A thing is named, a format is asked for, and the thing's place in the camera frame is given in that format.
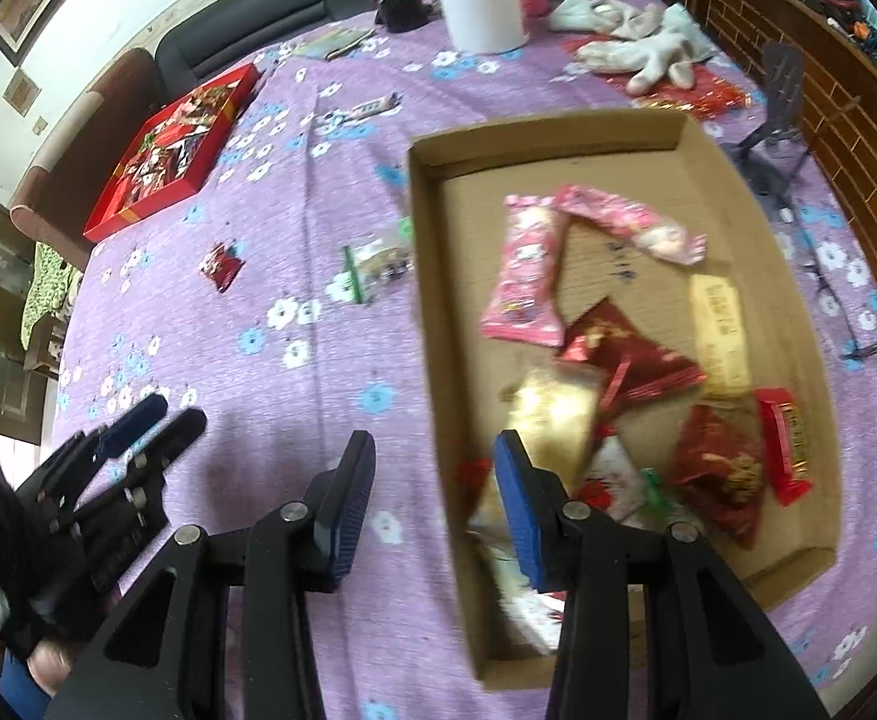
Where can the red packet with black label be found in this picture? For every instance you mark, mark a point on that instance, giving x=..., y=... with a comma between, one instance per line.
x=783, y=446

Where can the thin booklet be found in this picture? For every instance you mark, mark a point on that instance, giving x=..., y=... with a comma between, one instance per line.
x=333, y=43

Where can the yellow biscuit packet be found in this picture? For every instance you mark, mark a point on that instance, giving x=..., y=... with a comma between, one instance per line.
x=719, y=334

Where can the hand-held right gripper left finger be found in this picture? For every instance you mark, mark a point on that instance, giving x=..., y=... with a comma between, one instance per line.
x=348, y=510

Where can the pink cartoon snack packet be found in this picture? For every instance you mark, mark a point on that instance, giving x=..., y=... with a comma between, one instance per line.
x=633, y=221
x=524, y=277

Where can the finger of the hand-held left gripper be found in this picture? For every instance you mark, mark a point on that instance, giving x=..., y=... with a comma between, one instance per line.
x=172, y=442
x=134, y=424

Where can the clear bag with green zip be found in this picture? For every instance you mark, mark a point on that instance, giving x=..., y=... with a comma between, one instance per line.
x=378, y=266

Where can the green candy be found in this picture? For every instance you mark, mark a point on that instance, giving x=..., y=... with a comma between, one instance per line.
x=654, y=491

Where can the brown armchair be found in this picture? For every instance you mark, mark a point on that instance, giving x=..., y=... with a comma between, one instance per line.
x=70, y=157

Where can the red gift box of candies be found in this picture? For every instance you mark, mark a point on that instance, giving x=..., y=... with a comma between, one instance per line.
x=168, y=157

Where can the white plastic jar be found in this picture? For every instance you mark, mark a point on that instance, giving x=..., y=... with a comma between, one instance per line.
x=479, y=7

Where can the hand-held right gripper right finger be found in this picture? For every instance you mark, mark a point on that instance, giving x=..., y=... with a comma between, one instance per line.
x=521, y=517

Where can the small red candy packet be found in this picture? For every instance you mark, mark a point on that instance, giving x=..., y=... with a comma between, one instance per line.
x=220, y=266

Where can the plain red snack packet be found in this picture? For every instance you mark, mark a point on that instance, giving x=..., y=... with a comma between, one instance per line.
x=474, y=478

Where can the black container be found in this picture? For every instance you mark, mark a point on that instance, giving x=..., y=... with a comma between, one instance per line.
x=401, y=11

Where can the red paper wrapper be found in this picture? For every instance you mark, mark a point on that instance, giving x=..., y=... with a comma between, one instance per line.
x=701, y=94

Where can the person's left hand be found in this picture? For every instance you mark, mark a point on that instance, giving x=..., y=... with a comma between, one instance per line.
x=49, y=673

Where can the person's left forearm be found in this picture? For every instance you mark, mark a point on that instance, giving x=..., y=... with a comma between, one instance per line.
x=18, y=694

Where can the cardboard box tray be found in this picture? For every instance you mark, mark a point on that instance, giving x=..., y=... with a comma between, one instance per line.
x=776, y=277

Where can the dark red snack packet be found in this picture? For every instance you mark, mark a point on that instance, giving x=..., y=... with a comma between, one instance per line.
x=719, y=472
x=626, y=364

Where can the golden snack packet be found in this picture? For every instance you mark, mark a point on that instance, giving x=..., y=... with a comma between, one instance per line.
x=558, y=420

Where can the green patterned cloth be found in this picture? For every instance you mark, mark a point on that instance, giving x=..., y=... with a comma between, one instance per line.
x=48, y=285

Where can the small wall plaque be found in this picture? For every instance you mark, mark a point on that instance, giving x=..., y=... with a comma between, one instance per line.
x=22, y=91

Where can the black leather sofa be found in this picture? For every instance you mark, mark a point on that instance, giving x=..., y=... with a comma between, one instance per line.
x=243, y=37

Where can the small candy tube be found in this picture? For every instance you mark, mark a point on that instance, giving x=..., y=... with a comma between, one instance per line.
x=371, y=106

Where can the white gloves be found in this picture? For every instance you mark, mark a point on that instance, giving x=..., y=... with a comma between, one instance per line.
x=633, y=52

